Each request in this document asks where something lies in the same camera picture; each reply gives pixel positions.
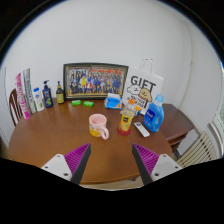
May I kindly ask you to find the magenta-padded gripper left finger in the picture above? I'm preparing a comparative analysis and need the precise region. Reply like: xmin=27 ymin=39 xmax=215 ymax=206
xmin=40 ymin=142 xmax=92 ymax=186

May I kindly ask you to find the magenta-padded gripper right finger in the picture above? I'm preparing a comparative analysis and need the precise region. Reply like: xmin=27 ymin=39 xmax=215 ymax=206
xmin=131 ymin=143 xmax=184 ymax=186

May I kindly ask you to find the white remote control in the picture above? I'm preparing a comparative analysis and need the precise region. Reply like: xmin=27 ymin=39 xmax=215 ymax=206
xmin=133 ymin=121 xmax=151 ymax=138

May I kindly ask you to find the dark wooden side cabinet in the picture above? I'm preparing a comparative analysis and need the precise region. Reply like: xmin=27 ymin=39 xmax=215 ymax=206
xmin=161 ymin=103 xmax=195 ymax=158

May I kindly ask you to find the pink ceramic mug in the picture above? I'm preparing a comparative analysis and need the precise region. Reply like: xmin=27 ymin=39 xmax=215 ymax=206
xmin=88 ymin=113 xmax=110 ymax=141

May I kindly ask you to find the blue detergent jug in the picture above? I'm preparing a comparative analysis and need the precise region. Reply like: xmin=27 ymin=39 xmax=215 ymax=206
xmin=142 ymin=94 xmax=165 ymax=134

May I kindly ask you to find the white radiator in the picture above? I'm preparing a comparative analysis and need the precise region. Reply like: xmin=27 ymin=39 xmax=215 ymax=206
xmin=175 ymin=130 xmax=219 ymax=169

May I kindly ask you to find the orange juice bottle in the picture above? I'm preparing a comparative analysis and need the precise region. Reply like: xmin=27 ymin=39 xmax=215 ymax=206
xmin=118 ymin=98 xmax=137 ymax=136

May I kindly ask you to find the dark brown glass bottle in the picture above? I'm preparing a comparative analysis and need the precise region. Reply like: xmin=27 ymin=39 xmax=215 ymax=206
xmin=55 ymin=80 xmax=66 ymax=105

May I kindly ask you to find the white shampoo bottle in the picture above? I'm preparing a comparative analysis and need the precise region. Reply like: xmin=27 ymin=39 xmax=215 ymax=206
xmin=32 ymin=87 xmax=46 ymax=113

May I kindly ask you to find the dark blue pump bottle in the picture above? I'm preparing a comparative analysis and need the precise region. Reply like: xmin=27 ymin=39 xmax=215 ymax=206
xmin=41 ymin=79 xmax=54 ymax=109

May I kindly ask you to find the blue tissue pack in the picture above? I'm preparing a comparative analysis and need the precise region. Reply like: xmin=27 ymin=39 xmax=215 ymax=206
xmin=104 ymin=92 xmax=123 ymax=110

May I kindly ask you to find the white paper gift bag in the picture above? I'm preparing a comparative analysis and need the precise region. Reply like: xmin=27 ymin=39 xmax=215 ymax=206
xmin=121 ymin=58 xmax=165 ymax=116

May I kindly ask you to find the wooden chair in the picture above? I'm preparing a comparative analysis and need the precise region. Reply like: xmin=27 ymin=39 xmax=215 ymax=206
xmin=8 ymin=87 xmax=24 ymax=128

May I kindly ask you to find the pink toothpaste box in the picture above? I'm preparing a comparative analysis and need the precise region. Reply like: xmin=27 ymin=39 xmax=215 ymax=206
xmin=14 ymin=72 xmax=32 ymax=121

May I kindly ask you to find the green white toothpaste box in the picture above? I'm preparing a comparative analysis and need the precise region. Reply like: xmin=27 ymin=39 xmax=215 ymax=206
xmin=22 ymin=67 xmax=38 ymax=115

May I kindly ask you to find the framed group photo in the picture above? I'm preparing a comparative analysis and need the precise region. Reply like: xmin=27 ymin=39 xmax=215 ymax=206
xmin=62 ymin=62 xmax=130 ymax=101

